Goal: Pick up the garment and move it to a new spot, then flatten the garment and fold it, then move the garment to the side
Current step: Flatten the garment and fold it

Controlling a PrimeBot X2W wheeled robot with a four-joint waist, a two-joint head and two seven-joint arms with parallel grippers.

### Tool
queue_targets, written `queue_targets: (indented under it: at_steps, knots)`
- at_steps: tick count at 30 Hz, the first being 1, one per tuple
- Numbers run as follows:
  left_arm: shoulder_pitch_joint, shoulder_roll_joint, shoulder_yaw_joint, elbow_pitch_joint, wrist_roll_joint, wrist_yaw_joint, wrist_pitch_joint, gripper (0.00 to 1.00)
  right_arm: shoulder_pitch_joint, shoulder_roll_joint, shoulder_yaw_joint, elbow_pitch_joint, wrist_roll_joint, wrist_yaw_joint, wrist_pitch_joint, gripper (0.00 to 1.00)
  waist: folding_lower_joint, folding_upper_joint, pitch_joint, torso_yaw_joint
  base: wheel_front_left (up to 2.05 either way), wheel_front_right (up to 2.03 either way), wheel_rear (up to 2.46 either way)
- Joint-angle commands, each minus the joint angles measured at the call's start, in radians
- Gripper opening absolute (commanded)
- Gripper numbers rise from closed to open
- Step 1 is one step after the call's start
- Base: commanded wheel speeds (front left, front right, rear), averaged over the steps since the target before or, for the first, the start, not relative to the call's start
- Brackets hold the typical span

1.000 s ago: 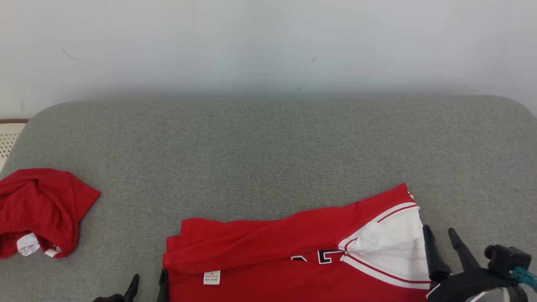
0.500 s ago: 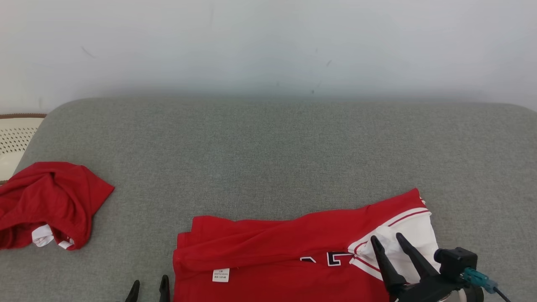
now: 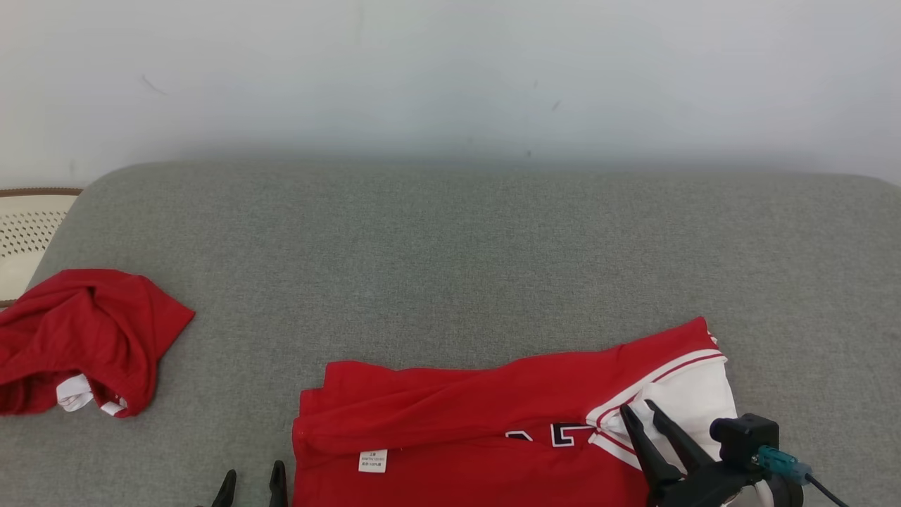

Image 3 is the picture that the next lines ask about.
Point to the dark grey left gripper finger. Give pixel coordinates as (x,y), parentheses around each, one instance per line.
(279,486)
(227,489)

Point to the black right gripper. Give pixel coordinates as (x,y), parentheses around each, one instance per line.
(697,493)

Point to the red Bulls basketball jersey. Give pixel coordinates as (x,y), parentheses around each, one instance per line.
(457,415)

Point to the red shorts with white stripe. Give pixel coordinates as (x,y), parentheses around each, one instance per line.
(91,331)

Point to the cream perforated laundry basket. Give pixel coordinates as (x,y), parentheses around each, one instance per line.
(28,232)

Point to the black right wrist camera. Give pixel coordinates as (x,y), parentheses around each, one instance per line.
(742,436)

